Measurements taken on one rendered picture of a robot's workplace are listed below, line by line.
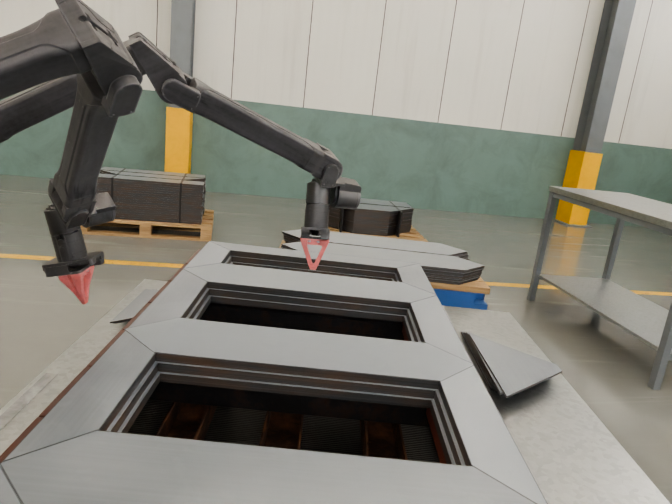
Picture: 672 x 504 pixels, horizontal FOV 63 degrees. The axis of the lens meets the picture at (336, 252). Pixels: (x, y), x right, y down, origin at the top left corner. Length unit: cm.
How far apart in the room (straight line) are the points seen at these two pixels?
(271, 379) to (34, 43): 69
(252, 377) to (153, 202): 433
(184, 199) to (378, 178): 371
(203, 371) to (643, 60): 928
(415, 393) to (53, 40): 84
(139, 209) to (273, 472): 468
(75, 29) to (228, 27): 723
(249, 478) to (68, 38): 60
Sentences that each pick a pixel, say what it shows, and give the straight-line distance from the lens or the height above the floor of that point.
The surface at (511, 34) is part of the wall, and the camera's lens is 884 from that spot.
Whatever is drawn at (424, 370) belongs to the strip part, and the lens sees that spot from 116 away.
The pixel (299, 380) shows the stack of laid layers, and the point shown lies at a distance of 110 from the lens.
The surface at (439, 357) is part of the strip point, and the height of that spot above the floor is 87.
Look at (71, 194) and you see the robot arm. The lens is 107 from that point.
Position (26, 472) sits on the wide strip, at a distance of 86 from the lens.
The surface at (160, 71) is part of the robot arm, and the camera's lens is 110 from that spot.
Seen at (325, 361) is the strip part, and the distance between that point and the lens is 113.
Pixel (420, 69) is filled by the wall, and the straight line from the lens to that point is 831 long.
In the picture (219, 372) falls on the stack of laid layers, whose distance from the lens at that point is 112.
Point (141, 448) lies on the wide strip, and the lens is 87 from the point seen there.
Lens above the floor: 137
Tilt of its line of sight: 15 degrees down
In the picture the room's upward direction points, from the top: 7 degrees clockwise
